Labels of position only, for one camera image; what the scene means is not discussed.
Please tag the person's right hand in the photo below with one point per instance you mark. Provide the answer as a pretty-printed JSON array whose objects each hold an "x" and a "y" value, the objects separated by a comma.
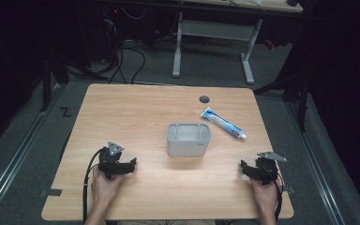
[{"x": 265, "y": 197}]

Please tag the round table grommet hole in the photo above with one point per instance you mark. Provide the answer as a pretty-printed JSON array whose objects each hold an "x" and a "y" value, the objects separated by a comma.
[{"x": 204, "y": 99}]

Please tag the white toothpaste tube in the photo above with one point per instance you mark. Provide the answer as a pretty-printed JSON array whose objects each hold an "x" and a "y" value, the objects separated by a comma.
[{"x": 223, "y": 123}]

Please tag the grey plastic holder box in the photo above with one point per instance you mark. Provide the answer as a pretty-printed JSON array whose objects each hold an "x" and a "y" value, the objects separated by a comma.
[{"x": 188, "y": 139}]

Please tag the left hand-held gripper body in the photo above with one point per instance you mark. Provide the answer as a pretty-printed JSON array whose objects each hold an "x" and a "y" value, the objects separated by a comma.
[{"x": 112, "y": 160}]

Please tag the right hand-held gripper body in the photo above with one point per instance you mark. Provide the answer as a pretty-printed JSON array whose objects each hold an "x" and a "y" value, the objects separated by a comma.
[{"x": 266, "y": 168}]

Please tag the person's left hand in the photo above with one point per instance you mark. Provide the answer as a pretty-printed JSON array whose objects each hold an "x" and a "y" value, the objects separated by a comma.
[{"x": 103, "y": 189}]

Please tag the white-legged desk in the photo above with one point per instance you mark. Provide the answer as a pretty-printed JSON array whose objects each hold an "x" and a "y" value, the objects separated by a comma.
[{"x": 218, "y": 31}]

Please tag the grey tape strip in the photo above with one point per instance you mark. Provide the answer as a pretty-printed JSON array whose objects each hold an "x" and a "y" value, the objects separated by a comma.
[
  {"x": 288, "y": 189},
  {"x": 53, "y": 192}
]

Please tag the metal floor rail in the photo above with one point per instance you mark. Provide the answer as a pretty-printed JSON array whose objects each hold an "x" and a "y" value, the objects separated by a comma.
[
  {"x": 15, "y": 150},
  {"x": 317, "y": 168}
]

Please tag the black metal stand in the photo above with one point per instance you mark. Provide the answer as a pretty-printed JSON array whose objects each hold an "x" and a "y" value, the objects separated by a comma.
[
  {"x": 51, "y": 78},
  {"x": 293, "y": 90}
]

